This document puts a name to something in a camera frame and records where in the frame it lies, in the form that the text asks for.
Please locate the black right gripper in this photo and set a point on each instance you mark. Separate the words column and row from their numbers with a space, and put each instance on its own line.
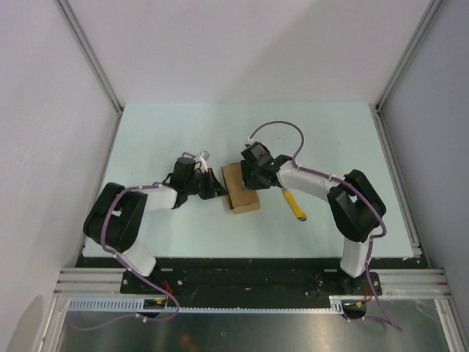
column 245, row 179

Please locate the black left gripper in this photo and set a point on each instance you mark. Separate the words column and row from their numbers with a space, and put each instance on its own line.
column 215, row 188

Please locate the brown cardboard express box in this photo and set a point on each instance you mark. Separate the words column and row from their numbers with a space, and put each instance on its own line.
column 239, row 200

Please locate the yellow utility knife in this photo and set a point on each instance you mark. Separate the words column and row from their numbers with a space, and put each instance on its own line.
column 298, row 212

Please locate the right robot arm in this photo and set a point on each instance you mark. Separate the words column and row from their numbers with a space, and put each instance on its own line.
column 356, row 207

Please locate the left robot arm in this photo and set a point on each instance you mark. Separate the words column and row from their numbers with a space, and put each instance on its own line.
column 115, row 218

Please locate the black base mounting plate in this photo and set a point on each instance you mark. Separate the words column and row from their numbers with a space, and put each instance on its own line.
column 181, row 276

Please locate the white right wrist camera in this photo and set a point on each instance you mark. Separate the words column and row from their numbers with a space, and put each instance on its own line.
column 250, row 141

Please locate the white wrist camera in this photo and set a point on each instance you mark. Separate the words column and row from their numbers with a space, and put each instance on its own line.
column 201, row 159
column 250, row 141

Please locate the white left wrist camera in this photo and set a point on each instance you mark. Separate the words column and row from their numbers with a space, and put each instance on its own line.
column 201, row 159

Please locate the aluminium frame post right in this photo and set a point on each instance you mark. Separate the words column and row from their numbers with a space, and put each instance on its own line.
column 417, row 39

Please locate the aluminium frame post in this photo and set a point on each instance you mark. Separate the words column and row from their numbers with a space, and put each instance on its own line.
column 417, row 39
column 76, row 29

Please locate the aluminium front rail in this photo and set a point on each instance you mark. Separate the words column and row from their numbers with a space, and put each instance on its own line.
column 396, row 283

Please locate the aluminium frame post left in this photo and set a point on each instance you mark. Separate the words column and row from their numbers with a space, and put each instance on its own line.
column 76, row 29

